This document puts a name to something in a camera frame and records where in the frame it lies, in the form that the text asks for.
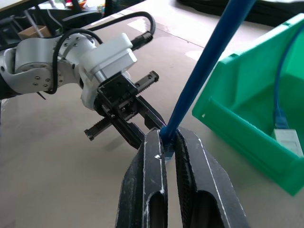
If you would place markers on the black office chair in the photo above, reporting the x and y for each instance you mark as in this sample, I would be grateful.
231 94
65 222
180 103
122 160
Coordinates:
80 17

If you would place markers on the green plastic bin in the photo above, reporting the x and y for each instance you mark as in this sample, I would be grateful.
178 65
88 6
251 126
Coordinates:
237 78

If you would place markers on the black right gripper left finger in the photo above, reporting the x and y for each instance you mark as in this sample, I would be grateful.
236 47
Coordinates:
135 190

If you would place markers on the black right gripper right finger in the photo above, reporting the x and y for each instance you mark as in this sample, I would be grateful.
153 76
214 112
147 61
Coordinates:
204 175

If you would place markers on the brown cardboard box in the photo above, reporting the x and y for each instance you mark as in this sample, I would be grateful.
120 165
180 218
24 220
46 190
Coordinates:
32 32

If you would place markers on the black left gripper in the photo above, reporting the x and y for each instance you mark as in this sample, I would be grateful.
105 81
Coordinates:
116 95

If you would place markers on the white network coupler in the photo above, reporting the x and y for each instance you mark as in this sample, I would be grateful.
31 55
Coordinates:
287 140

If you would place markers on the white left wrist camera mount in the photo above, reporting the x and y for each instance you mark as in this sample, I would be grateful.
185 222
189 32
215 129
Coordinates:
109 57

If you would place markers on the black mat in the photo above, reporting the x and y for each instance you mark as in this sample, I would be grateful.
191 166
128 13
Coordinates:
237 6

